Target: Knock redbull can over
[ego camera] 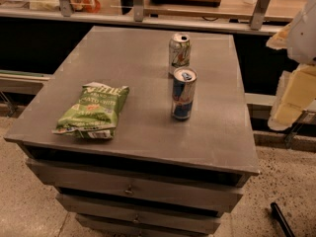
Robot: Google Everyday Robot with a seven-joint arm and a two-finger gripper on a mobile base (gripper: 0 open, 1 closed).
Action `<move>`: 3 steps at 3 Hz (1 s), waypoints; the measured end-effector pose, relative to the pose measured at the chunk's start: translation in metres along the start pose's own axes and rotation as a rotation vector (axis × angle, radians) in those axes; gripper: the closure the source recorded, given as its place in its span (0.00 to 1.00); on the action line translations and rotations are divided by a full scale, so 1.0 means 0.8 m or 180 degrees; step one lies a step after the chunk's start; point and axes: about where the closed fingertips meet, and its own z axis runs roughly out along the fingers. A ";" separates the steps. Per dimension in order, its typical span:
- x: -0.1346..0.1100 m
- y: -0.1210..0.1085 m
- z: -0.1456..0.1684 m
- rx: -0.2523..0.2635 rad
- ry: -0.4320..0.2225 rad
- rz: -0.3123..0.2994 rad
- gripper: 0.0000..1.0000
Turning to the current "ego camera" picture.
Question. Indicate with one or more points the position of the grey metal bracket left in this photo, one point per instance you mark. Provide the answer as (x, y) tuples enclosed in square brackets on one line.
[(65, 8)]

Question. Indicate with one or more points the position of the green potato chips bag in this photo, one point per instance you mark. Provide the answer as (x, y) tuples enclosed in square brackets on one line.
[(96, 113)]

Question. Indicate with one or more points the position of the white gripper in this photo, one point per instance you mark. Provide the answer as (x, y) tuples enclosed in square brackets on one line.
[(303, 39)]

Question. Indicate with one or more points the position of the red bull can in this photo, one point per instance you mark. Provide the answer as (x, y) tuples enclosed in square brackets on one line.
[(184, 86)]

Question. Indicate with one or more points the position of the grey metal bracket middle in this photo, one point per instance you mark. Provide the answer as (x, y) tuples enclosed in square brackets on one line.
[(138, 10)]

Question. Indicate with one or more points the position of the white green soda can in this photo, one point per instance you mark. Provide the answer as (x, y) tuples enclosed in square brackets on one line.
[(179, 51)]

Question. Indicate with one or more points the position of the black floor object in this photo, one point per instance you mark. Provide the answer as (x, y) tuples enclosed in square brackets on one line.
[(279, 217)]

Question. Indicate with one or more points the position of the grey drawer cabinet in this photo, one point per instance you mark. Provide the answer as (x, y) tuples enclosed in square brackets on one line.
[(158, 177)]

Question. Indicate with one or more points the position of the grey metal bracket right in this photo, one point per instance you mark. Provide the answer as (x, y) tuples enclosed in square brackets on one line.
[(259, 13)]

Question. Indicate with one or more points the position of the grey metal bracket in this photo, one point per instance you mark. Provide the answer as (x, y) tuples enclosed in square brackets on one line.
[(138, 10), (65, 8), (259, 13)]

